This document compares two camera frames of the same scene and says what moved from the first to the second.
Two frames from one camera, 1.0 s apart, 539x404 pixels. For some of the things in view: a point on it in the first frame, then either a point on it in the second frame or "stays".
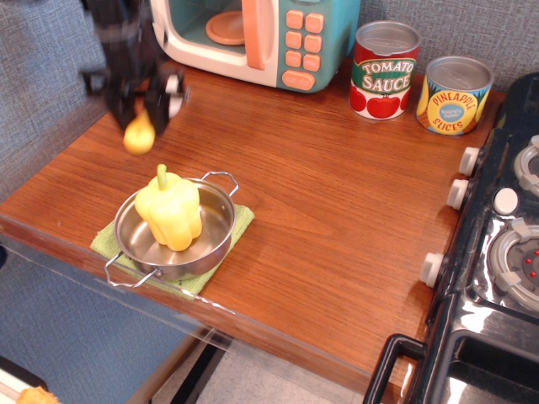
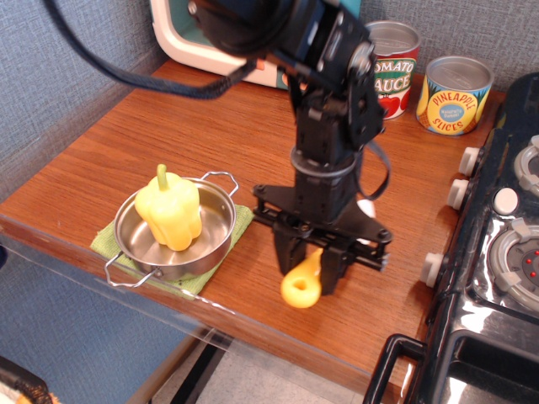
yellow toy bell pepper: [170, 206] stays
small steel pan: [141, 255] stays
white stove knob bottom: [430, 268] stays
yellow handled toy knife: [139, 134] to [302, 287]
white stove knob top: [467, 161] stays
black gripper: [134, 69] to [330, 212]
